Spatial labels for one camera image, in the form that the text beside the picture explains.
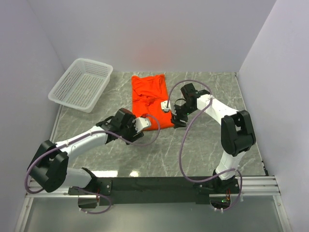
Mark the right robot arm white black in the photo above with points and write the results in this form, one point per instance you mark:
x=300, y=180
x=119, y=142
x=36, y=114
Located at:
x=237, y=132

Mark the aluminium extrusion rail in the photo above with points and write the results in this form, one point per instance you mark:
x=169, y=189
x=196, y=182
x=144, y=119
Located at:
x=251, y=186

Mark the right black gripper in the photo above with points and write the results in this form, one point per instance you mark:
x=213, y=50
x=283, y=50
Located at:
x=176, y=118

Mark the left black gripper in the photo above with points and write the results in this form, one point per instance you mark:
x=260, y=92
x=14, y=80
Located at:
x=135, y=135

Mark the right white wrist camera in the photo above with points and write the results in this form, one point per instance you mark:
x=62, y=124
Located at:
x=165, y=106

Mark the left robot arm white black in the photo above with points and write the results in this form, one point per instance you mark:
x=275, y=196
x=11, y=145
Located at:
x=49, y=166

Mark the white perforated plastic basket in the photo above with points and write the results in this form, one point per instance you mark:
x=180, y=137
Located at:
x=81, y=85

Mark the orange t shirt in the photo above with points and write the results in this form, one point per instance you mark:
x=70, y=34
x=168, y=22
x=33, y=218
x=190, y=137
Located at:
x=147, y=95

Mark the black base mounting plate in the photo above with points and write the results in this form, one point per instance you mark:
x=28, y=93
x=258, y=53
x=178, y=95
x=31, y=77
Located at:
x=130, y=190

